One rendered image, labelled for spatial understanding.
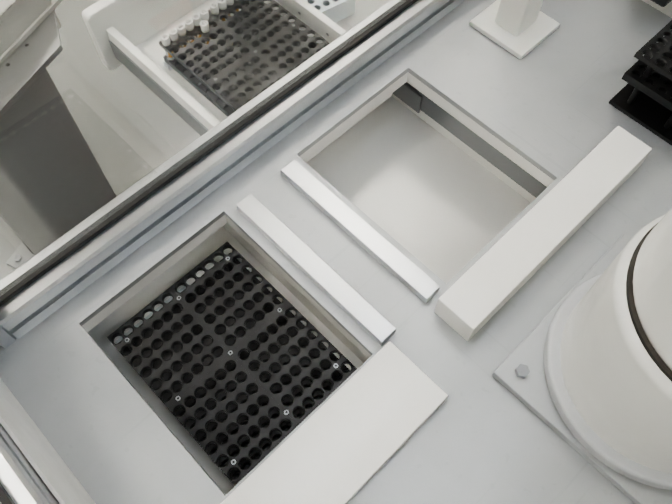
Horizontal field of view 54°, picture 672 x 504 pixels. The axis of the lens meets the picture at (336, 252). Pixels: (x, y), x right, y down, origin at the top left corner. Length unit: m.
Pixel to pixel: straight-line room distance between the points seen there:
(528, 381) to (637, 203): 0.27
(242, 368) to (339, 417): 0.14
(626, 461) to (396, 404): 0.22
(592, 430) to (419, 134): 0.50
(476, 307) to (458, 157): 0.33
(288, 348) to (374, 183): 0.30
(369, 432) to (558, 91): 0.50
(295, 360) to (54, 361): 0.25
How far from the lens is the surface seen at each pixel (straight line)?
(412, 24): 0.91
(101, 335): 0.87
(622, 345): 0.57
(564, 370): 0.69
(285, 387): 0.73
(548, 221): 0.75
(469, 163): 0.97
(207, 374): 0.75
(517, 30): 0.95
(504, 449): 0.69
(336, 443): 0.66
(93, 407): 0.72
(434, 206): 0.92
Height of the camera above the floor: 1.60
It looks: 62 degrees down
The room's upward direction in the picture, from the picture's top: straight up
